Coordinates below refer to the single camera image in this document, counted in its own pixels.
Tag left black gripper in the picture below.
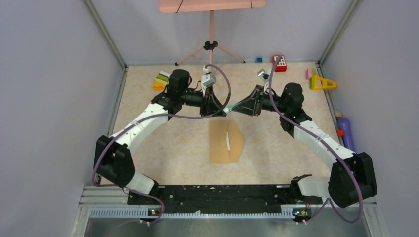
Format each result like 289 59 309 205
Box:
180 85 227 118

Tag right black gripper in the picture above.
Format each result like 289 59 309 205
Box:
233 85 289 116

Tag small green glue stick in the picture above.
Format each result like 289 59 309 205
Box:
223 106 234 114

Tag brown kraft envelope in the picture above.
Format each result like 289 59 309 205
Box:
209 120 245 164

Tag beige lined letter paper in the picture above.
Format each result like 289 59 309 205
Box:
226 131 231 151

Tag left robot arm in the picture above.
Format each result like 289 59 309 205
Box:
91 64 231 204

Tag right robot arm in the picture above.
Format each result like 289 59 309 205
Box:
227 82 377 208

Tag red window toy block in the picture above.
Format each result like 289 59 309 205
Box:
271 55 288 72

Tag stacked colourful toy blocks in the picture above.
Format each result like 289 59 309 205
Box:
153 71 170 91

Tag pink tripod stand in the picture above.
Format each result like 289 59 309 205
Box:
174 10 246 66

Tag pink toy block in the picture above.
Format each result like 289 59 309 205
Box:
305 68 313 80

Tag yellow triangle toy block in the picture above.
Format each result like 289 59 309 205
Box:
310 75 337 90

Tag green toy block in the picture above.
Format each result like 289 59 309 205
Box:
311 68 317 77

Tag purple toy bottle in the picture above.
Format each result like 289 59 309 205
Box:
336 118 356 152

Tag pink board on tripod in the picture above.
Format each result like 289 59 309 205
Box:
158 0 266 13

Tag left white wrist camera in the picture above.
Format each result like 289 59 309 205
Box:
201 66 217 88

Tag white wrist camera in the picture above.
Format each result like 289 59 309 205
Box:
257 69 271 83
201 66 217 88

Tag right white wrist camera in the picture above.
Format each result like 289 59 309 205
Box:
257 69 271 83

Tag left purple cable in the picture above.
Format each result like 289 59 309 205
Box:
91 64 232 187

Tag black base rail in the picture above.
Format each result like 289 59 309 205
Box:
127 184 323 214

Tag white toothed cable duct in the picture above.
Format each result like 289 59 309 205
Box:
90 207 295 219

